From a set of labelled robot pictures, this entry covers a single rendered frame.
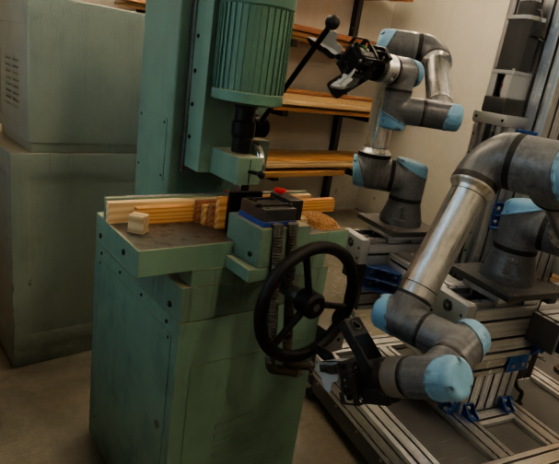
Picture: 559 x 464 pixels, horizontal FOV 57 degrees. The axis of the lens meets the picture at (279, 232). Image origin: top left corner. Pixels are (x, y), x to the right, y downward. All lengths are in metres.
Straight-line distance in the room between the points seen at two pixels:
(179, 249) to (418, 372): 0.54
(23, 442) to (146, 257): 1.08
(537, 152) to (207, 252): 0.70
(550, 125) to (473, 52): 3.11
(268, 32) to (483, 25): 3.70
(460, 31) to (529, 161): 3.86
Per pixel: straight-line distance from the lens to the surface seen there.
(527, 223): 1.50
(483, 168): 1.11
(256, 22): 1.22
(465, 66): 4.82
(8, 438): 2.04
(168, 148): 1.43
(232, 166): 1.28
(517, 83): 1.72
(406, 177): 1.84
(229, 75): 1.23
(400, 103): 1.46
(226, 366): 1.33
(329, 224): 1.38
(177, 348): 1.22
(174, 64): 1.41
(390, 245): 1.85
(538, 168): 1.08
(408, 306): 1.03
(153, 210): 1.23
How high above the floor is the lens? 1.29
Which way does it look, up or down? 18 degrees down
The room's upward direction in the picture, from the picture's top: 9 degrees clockwise
